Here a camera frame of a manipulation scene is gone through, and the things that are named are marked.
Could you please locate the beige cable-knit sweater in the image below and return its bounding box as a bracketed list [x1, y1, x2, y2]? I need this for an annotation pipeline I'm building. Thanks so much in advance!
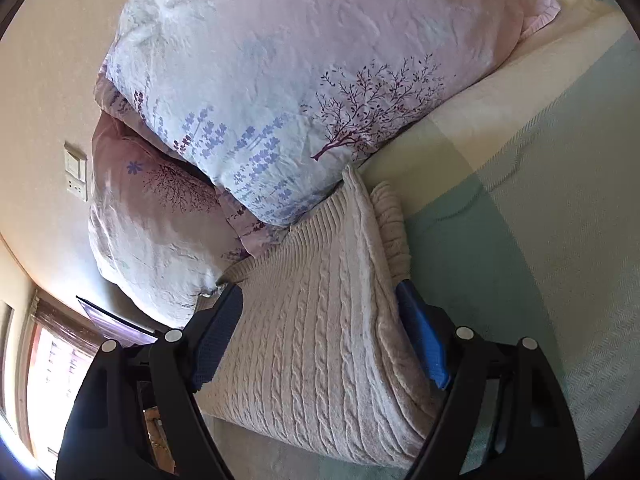
[196, 168, 439, 468]

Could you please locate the floral pillow with tree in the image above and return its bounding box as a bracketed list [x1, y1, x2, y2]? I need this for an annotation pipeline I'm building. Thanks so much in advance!
[94, 0, 560, 226]

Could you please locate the white wall switch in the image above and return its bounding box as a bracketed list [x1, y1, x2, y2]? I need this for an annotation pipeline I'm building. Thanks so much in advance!
[63, 143, 89, 202]

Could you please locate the window with wooden frame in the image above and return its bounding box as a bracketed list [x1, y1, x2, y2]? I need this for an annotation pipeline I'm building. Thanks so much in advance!
[1, 289, 98, 479]

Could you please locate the pastel patchwork bed cover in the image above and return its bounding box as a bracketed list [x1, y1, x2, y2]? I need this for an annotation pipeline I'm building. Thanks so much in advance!
[366, 0, 639, 479]

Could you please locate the pink floral pillow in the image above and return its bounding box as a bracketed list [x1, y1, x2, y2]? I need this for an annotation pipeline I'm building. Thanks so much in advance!
[89, 113, 288, 327]

